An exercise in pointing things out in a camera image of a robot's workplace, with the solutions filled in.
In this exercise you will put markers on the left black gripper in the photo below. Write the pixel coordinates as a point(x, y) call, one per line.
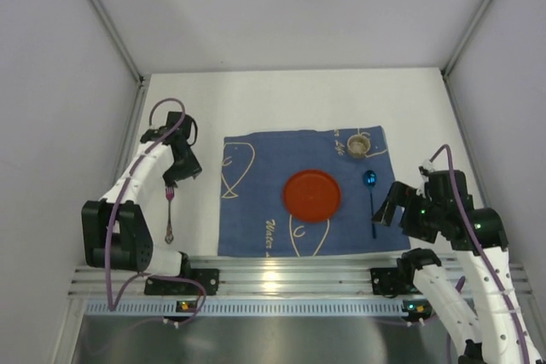
point(180, 172)

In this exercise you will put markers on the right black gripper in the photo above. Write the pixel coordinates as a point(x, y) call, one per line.
point(406, 209)

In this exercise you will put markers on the pink metallic fork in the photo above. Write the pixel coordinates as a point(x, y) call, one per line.
point(169, 231)

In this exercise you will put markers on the blue metallic spoon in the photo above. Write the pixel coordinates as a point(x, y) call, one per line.
point(370, 180)

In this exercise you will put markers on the speckled ceramic cup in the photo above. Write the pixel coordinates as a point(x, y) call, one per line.
point(358, 146)

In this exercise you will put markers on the red round plate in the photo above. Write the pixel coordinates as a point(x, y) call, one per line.
point(311, 196)

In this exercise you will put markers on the blue embroidered cloth placemat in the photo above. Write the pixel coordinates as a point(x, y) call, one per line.
point(253, 221)

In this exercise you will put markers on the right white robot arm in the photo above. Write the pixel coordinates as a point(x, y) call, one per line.
point(490, 329)

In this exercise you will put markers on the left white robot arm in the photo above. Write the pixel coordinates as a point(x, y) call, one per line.
point(115, 225)

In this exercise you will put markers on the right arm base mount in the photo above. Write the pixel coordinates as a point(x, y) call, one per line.
point(391, 282)

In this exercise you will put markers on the left aluminium frame post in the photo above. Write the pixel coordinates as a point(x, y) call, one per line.
point(116, 39)

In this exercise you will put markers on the aluminium frame post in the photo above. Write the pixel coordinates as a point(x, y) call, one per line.
point(465, 39)
point(116, 39)

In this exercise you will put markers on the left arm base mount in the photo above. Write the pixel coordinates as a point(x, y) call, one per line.
point(199, 282)

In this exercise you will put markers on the aluminium mounting rail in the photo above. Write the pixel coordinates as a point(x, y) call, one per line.
point(285, 277)

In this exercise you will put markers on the perforated cable duct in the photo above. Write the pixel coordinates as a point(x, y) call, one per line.
point(251, 307)

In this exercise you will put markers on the right aluminium frame post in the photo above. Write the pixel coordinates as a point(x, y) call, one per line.
point(465, 39)

